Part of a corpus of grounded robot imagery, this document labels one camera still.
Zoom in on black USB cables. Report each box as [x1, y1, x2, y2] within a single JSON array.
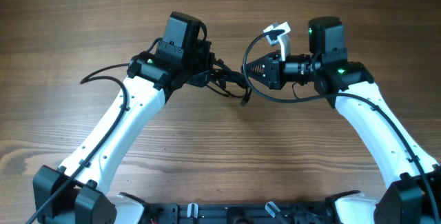
[[205, 58, 253, 107]]

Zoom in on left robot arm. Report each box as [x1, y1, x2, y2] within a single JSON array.
[[29, 12, 214, 223]]

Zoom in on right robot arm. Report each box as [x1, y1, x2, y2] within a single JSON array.
[[242, 17, 440, 223]]

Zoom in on right camera black cable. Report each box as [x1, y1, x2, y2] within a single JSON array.
[[242, 29, 441, 224]]

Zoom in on camera black cable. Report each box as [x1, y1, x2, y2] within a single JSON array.
[[242, 29, 441, 224], [25, 63, 131, 224]]

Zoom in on left camera black cable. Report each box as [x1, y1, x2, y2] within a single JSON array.
[[25, 63, 131, 224]]

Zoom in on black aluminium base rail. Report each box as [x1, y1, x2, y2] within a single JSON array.
[[140, 201, 335, 224]]

